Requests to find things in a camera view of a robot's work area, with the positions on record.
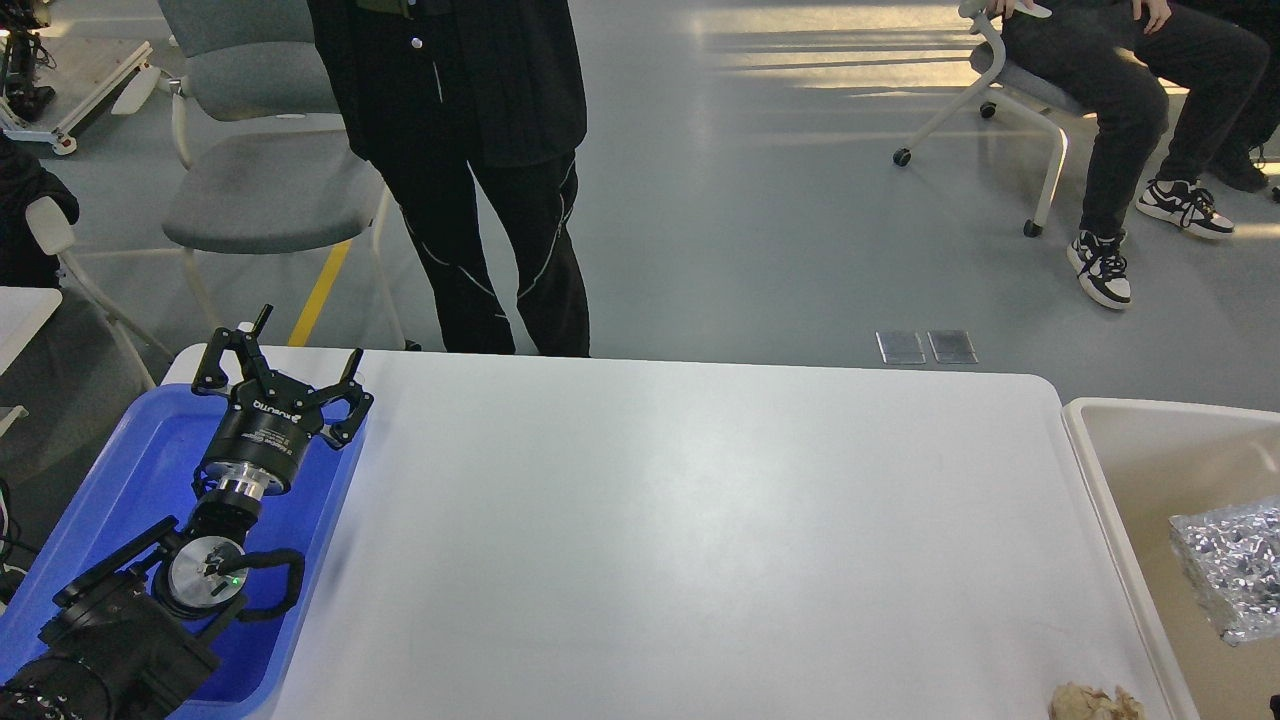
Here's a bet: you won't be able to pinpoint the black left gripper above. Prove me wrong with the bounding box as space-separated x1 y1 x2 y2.
191 305 374 498

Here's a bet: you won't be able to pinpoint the silver foil bag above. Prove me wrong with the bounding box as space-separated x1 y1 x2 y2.
1169 495 1279 647

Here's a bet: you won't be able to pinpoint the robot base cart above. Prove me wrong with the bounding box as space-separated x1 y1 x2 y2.
1 1 154 156

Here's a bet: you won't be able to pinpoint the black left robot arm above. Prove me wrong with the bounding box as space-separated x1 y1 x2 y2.
3 313 374 719

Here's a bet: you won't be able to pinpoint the grey office chair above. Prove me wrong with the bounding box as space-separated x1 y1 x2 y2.
160 1 390 328

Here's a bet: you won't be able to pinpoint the white side table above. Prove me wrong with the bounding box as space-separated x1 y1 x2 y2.
1 286 63 374

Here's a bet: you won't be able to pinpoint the white chair at left edge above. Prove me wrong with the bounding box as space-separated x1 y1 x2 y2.
24 196 174 391

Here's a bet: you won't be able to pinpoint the standing person in black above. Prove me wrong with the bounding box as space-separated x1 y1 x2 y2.
308 1 590 357

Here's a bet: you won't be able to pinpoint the metal floor plate left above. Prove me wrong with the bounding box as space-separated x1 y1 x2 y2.
876 331 927 366

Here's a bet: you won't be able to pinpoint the metal floor plate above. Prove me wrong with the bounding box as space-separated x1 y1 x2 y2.
876 331 927 366
927 331 979 365

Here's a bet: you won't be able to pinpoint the metal floor plate right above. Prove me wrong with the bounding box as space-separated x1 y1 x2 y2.
927 331 979 365

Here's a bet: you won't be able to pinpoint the grey white chair right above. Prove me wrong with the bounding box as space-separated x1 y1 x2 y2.
892 1 1091 237

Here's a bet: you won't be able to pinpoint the crumpled beige paper ball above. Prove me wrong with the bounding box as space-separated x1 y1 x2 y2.
1050 683 1148 719

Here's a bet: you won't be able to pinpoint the beige plastic bin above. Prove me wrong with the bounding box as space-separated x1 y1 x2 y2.
1062 398 1279 719

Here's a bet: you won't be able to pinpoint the seated person black trousers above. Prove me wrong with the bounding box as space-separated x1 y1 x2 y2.
986 1 1271 310

